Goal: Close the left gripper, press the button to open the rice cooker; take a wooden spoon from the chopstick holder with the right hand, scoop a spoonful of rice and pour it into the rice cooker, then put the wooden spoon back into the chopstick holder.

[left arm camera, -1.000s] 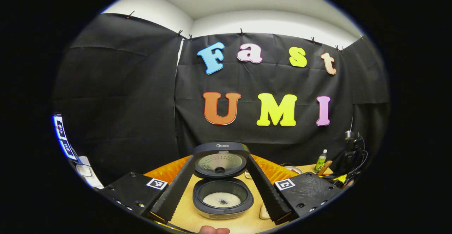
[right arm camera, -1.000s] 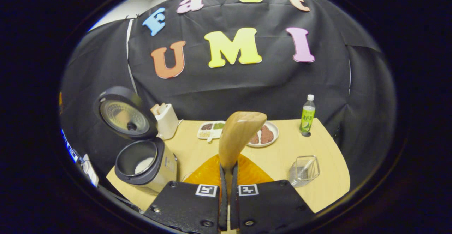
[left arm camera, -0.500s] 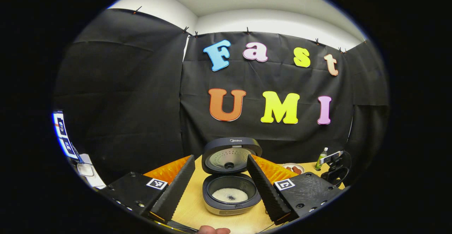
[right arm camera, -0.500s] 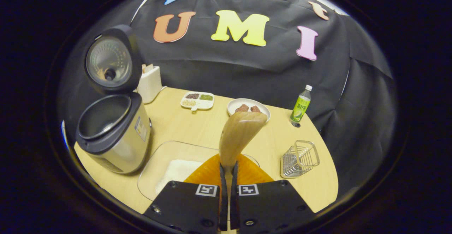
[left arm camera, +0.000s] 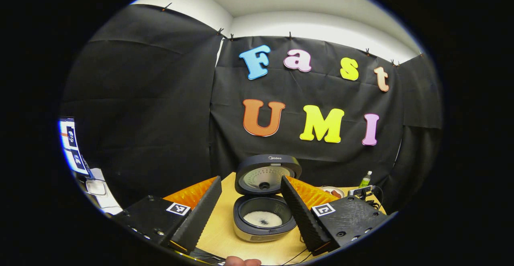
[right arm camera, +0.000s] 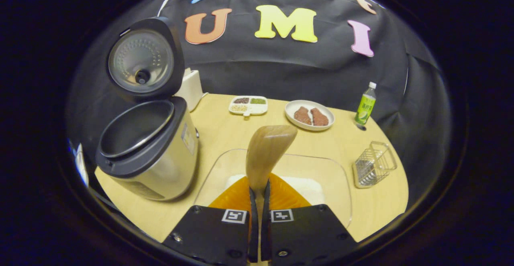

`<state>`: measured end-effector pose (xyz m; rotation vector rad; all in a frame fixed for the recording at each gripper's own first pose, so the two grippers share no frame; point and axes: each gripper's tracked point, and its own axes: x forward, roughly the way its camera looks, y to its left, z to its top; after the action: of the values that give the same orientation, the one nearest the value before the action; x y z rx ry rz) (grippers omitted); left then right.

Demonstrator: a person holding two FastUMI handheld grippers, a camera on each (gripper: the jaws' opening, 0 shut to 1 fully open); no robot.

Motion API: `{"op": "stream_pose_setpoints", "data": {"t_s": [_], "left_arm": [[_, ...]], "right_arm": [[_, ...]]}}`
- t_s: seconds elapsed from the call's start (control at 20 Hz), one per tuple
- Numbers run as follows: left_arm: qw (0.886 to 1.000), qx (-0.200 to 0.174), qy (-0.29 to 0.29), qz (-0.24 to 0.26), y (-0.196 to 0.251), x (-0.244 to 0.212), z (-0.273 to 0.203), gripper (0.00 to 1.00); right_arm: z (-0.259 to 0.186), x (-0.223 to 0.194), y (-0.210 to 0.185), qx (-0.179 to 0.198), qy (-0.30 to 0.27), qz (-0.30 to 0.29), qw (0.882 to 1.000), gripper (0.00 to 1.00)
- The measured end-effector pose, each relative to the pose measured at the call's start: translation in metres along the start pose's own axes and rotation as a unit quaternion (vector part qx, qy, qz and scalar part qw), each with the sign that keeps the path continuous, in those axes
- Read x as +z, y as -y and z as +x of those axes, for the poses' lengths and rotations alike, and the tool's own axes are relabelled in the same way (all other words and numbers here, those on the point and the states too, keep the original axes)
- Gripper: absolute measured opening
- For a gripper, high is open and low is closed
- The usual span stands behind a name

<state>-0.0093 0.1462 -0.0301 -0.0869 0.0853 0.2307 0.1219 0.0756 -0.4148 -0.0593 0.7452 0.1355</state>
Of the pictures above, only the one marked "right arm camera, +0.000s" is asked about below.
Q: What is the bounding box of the metal wire chopstick holder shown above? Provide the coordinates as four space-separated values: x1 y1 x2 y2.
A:
353 141 398 189

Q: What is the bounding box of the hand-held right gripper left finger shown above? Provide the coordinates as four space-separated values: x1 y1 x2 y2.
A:
162 176 259 264

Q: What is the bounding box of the wooden spoon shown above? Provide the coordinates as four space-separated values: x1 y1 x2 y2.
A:
246 125 298 263

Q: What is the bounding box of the white round plate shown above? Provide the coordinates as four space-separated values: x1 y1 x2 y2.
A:
284 100 335 132

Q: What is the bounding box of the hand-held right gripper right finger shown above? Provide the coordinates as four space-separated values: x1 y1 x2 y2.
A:
260 173 359 266

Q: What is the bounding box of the white divided grain dish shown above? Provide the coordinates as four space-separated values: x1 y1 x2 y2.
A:
228 95 268 118

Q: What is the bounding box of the green drink bottle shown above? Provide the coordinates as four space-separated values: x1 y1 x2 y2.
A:
354 82 377 127

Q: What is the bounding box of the clear tray of white rice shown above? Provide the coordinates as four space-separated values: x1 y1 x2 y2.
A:
194 148 353 229

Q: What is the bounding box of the brown meat piece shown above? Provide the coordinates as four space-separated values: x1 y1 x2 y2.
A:
310 108 329 127
294 106 312 125

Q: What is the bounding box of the white toaster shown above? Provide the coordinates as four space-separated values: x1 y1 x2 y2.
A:
175 68 204 112

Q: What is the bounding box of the black backdrop cloth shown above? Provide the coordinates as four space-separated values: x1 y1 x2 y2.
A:
66 0 452 202

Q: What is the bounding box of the black and silver rice cooker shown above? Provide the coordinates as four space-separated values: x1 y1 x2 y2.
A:
95 16 200 201

